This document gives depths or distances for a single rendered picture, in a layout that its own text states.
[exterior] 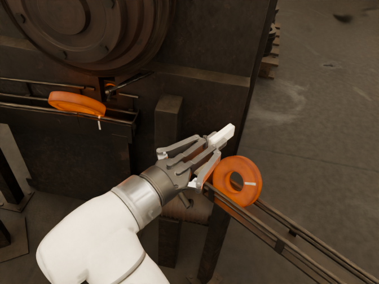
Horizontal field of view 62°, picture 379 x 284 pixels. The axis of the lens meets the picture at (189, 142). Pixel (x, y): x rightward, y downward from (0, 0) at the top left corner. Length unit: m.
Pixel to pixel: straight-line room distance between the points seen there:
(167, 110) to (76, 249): 0.60
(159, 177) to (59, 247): 0.20
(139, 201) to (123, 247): 0.08
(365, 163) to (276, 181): 0.64
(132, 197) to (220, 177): 0.46
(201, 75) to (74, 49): 0.40
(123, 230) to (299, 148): 1.77
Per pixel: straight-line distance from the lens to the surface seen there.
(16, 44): 1.27
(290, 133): 2.28
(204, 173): 0.61
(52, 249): 0.54
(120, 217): 0.54
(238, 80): 1.05
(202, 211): 1.12
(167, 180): 0.58
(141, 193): 0.56
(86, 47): 0.88
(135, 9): 0.83
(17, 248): 1.73
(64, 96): 1.07
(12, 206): 1.87
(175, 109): 1.02
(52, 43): 0.92
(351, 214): 1.99
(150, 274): 0.57
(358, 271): 0.92
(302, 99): 2.64
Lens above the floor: 1.44
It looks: 45 degrees down
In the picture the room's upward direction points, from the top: 6 degrees clockwise
